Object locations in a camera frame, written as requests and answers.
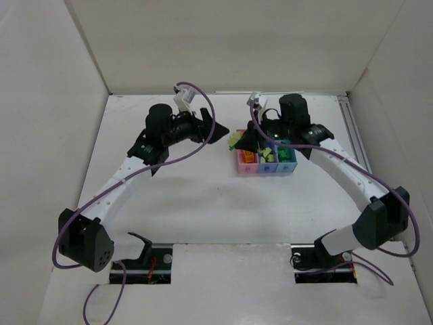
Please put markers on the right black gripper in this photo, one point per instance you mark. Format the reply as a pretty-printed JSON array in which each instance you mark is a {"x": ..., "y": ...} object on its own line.
[{"x": 256, "y": 132}]

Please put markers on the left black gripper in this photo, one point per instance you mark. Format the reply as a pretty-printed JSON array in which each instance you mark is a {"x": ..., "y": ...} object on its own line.
[{"x": 201, "y": 126}]

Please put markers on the orange rounded lego brick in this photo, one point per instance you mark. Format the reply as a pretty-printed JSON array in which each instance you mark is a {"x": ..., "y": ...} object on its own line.
[{"x": 248, "y": 157}]

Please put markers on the light yellow lego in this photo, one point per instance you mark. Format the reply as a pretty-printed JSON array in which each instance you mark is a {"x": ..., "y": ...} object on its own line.
[{"x": 266, "y": 155}]

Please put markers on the dark green wedge lego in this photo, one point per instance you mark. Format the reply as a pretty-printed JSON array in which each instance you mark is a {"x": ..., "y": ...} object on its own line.
[{"x": 284, "y": 154}]

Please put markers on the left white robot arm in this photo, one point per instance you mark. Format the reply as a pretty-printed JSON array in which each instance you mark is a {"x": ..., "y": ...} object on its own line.
[{"x": 85, "y": 235}]

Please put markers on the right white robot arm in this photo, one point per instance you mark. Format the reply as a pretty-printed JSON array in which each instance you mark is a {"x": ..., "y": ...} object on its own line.
[{"x": 384, "y": 211}]

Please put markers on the pink plastic bin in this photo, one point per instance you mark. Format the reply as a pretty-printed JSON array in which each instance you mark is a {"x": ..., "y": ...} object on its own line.
[{"x": 243, "y": 168}]

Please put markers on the purple plastic bin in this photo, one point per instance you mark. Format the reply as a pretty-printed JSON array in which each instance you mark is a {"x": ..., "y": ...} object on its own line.
[{"x": 267, "y": 167}]

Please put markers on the light blue plastic bin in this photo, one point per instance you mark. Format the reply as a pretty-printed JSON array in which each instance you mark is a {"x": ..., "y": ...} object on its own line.
[{"x": 284, "y": 167}]

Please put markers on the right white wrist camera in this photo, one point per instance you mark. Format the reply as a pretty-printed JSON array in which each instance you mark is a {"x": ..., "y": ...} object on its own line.
[{"x": 258, "y": 102}]

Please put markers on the aluminium rail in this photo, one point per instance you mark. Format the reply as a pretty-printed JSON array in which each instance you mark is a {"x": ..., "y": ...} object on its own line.
[{"x": 353, "y": 132}]

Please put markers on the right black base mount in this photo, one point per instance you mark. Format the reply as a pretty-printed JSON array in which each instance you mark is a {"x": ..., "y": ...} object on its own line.
[{"x": 313, "y": 265}]

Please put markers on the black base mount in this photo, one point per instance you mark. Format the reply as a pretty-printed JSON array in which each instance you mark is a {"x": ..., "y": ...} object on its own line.
[
  {"x": 137, "y": 260},
  {"x": 313, "y": 265}
]

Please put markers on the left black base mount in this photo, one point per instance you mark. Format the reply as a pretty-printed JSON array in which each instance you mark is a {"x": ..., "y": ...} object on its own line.
[{"x": 137, "y": 260}]

